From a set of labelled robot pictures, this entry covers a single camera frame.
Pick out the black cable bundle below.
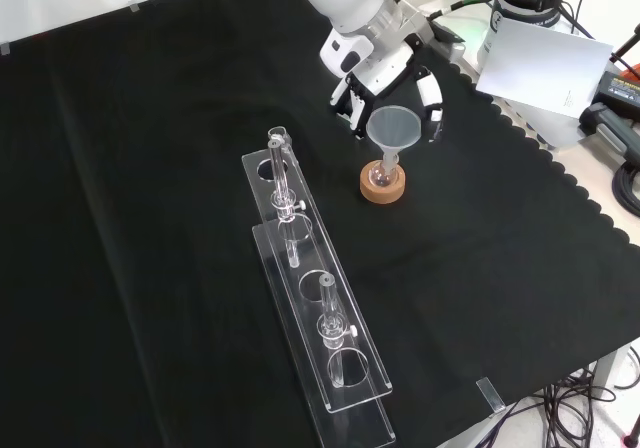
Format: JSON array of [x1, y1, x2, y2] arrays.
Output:
[[469, 347, 640, 448]]

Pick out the cork ring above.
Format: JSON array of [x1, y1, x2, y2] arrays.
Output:
[[359, 161, 405, 204]]

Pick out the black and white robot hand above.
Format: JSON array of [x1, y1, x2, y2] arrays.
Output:
[[319, 30, 446, 144]]

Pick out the round-bottom glass flask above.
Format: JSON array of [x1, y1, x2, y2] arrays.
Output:
[[368, 150, 400, 189]]

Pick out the clear plastic funnel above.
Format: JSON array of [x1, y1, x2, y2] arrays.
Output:
[[365, 106, 423, 169]]

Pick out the clear acrylic funnel stand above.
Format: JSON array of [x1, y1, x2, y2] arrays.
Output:
[[241, 126, 397, 444]]

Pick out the black tripod with red knob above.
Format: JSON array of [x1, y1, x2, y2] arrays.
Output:
[[607, 22, 640, 77]]

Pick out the black cloth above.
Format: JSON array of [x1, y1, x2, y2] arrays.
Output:
[[0, 0, 640, 448]]

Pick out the grey table leg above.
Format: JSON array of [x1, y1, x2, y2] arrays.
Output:
[[592, 345, 631, 394]]

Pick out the coiled black cable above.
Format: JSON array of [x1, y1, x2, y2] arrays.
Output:
[[612, 160, 640, 217]]

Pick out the grey and black clamp handle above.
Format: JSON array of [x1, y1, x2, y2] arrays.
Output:
[[579, 102, 640, 159]]

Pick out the pale board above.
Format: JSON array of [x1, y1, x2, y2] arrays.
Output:
[[474, 17, 615, 119]]

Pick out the black and orange power box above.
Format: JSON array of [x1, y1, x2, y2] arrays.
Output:
[[592, 70, 640, 114]]

